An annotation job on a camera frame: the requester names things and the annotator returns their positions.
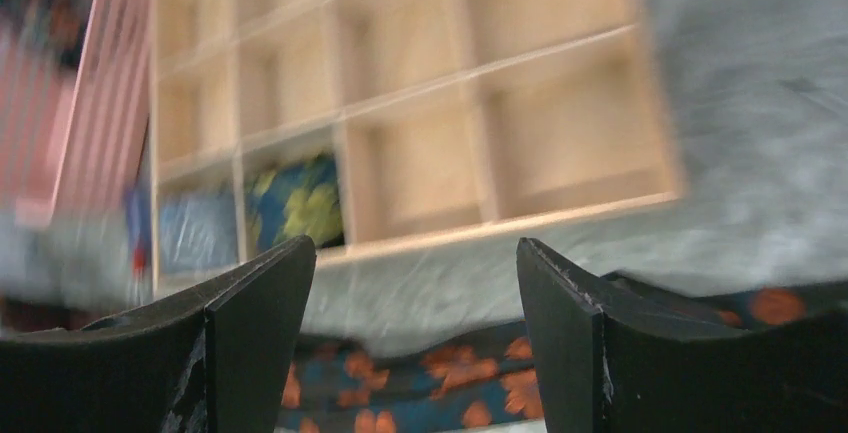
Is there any orange floral dark tie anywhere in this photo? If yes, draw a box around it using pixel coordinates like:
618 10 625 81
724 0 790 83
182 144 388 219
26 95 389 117
277 270 847 432

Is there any rolled grey-blue tie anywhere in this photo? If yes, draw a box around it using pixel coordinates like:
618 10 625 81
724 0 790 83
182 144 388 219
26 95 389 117
158 189 239 275

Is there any crumpled floral tie in basket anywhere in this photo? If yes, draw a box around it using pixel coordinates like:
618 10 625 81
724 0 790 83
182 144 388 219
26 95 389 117
1 0 92 71

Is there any pink plastic basket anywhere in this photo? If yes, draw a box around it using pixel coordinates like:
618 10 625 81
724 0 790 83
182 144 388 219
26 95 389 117
1 0 151 227

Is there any wooden compartment tray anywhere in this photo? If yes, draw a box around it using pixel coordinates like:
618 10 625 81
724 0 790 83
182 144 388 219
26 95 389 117
149 0 685 265

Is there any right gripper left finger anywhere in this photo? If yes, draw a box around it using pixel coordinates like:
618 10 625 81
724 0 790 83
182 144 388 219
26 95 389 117
1 236 316 432

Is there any rolled blue yellow tie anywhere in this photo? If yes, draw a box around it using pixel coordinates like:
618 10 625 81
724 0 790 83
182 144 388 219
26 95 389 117
244 152 345 253

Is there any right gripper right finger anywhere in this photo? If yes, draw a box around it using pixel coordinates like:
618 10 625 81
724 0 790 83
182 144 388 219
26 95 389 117
516 238 847 432

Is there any red blue screwdriver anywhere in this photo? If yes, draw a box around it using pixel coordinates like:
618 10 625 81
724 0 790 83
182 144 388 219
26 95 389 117
125 183 152 279

